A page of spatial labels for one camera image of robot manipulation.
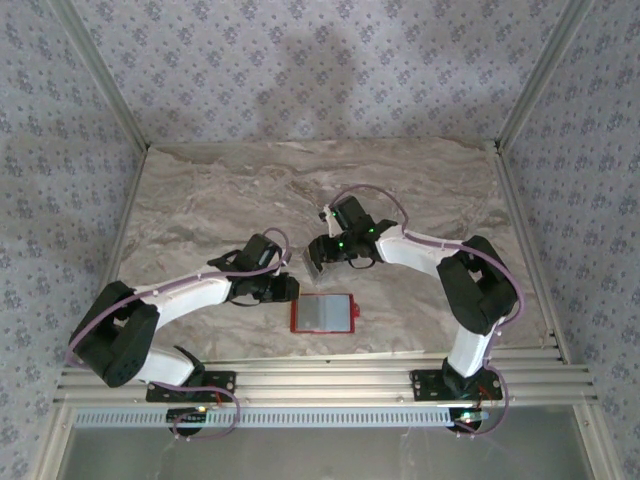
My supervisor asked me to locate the aluminium cross rail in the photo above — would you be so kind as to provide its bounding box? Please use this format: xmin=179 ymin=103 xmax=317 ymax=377
xmin=53 ymin=355 xmax=599 ymax=406

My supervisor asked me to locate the black controller board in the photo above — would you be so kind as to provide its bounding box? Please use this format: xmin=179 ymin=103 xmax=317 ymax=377
xmin=166 ymin=406 xmax=210 ymax=436
xmin=448 ymin=407 xmax=490 ymax=434

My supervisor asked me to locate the aluminium right corner post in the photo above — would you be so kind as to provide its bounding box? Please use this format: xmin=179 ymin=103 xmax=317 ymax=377
xmin=494 ymin=0 xmax=599 ymax=151

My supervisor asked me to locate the red card holder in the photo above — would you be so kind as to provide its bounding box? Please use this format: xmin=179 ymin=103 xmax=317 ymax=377
xmin=289 ymin=293 xmax=362 ymax=335

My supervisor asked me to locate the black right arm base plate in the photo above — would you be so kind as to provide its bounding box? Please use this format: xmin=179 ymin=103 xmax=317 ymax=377
xmin=409 ymin=368 xmax=504 ymax=402

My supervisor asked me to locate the grey slotted cable duct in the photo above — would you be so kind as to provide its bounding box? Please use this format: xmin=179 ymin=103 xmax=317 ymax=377
xmin=73 ymin=405 xmax=475 ymax=430

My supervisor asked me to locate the aluminium left corner post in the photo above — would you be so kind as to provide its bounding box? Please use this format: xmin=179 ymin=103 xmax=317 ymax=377
xmin=47 ymin=0 xmax=151 ymax=151

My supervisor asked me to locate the aluminium right frame leg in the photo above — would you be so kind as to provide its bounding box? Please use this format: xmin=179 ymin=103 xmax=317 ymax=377
xmin=574 ymin=404 xmax=619 ymax=480

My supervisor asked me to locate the aluminium left frame leg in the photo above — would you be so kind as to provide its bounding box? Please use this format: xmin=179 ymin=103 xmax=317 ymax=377
xmin=34 ymin=404 xmax=76 ymax=480

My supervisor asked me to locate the aluminium right side rail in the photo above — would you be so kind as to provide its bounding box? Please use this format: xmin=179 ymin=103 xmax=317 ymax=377
xmin=489 ymin=141 xmax=572 ymax=365

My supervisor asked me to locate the black right controller board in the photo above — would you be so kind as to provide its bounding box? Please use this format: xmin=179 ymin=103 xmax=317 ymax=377
xmin=448 ymin=407 xmax=490 ymax=434

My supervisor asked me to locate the aluminium frame leg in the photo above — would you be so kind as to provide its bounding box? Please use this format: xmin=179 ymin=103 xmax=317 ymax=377
xmin=574 ymin=404 xmax=619 ymax=480
xmin=34 ymin=404 xmax=76 ymax=480

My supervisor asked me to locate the black left controller board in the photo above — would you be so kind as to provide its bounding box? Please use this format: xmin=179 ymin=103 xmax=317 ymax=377
xmin=166 ymin=406 xmax=210 ymax=436

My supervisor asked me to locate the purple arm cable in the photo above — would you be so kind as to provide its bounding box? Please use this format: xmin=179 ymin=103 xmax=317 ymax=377
xmin=339 ymin=183 xmax=526 ymax=440
xmin=64 ymin=227 xmax=292 ymax=444

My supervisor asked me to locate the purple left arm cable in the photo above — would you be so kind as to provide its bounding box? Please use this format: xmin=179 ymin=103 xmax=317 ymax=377
xmin=64 ymin=227 xmax=292 ymax=444

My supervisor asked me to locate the aluminium left side rail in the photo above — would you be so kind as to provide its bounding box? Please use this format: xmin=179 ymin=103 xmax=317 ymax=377
xmin=74 ymin=144 xmax=151 ymax=369

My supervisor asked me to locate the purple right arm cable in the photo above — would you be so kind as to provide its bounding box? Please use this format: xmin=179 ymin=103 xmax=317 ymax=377
xmin=339 ymin=183 xmax=526 ymax=440

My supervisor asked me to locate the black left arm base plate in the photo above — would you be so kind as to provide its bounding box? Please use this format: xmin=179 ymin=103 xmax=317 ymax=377
xmin=145 ymin=369 xmax=237 ymax=404

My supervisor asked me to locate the aluminium corner post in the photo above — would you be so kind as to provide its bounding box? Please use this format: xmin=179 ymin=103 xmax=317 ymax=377
xmin=494 ymin=0 xmax=599 ymax=151
xmin=47 ymin=0 xmax=151 ymax=151

